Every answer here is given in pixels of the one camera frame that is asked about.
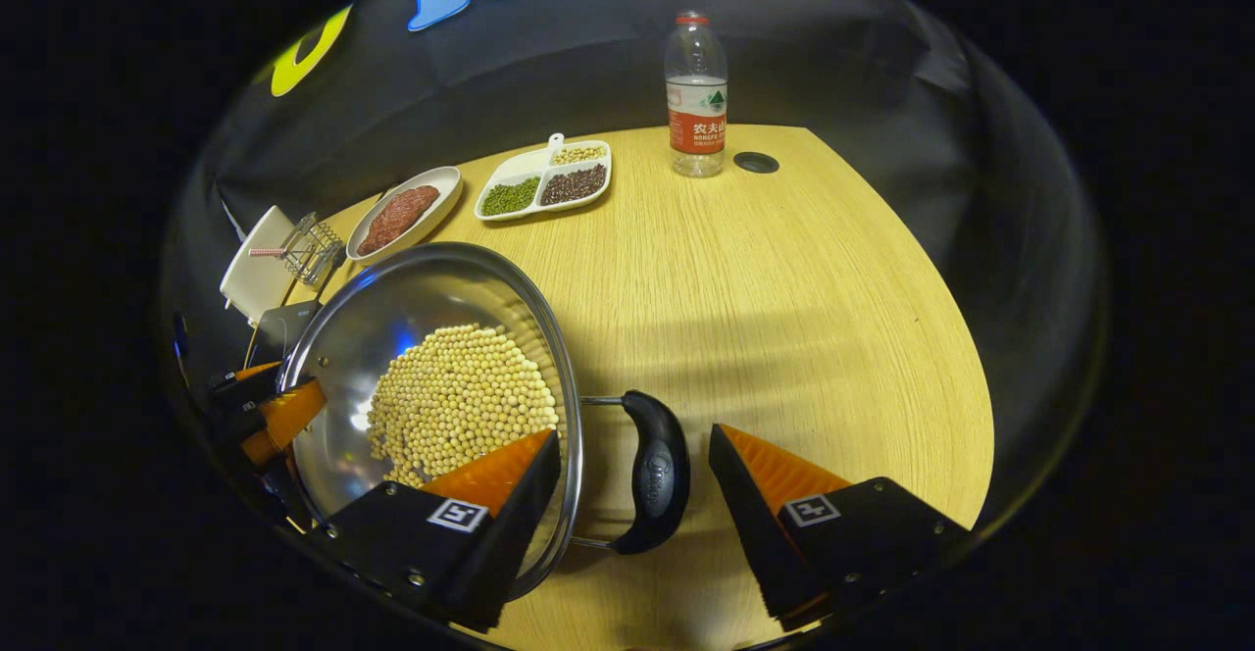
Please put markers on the red checked stick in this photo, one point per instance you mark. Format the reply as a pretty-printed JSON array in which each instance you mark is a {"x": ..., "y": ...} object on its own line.
[{"x": 267, "y": 252}]

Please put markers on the stainless steel pot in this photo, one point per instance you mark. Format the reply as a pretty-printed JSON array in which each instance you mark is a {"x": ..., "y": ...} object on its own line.
[{"x": 343, "y": 376}]

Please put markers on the pile of yellow soybeans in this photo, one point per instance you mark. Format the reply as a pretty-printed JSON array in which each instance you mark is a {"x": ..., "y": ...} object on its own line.
[{"x": 461, "y": 406}]

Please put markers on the white divided dish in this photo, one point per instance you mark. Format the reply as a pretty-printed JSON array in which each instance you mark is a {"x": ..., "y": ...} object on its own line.
[{"x": 520, "y": 169}]

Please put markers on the brown meat patty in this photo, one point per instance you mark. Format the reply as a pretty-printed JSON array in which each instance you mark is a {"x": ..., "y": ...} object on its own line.
[
  {"x": 417, "y": 204},
  {"x": 380, "y": 231}
]

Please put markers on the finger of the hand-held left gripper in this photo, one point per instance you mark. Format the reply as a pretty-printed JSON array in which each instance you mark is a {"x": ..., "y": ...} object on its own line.
[
  {"x": 240, "y": 386},
  {"x": 289, "y": 416}
]

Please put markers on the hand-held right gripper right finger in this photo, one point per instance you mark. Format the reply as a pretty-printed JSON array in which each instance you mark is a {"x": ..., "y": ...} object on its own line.
[{"x": 755, "y": 533}]

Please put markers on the black induction cooktop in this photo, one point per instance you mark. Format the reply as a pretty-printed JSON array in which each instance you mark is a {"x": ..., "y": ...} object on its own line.
[{"x": 284, "y": 327}]

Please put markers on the round white plate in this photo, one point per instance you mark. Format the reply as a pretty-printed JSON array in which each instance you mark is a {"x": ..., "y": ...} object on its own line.
[{"x": 446, "y": 190}]

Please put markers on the portion of dark red beans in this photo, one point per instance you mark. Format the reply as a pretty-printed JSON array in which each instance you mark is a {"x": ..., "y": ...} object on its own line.
[{"x": 574, "y": 185}]

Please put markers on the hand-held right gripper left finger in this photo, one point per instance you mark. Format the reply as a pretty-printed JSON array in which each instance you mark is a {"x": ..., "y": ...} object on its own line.
[{"x": 510, "y": 543}]

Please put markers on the small portion of soybeans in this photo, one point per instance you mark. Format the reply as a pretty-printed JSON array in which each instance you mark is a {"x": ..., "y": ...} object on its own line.
[{"x": 578, "y": 154}]

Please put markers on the white toaster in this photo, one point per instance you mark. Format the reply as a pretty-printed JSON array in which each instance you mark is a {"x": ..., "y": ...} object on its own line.
[{"x": 257, "y": 278}]

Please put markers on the clear plastic water bottle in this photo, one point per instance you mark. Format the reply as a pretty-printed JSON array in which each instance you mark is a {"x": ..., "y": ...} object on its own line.
[{"x": 696, "y": 112}]

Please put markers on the portion of green mung beans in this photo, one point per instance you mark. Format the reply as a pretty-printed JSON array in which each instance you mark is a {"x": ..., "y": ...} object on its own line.
[{"x": 510, "y": 197}]

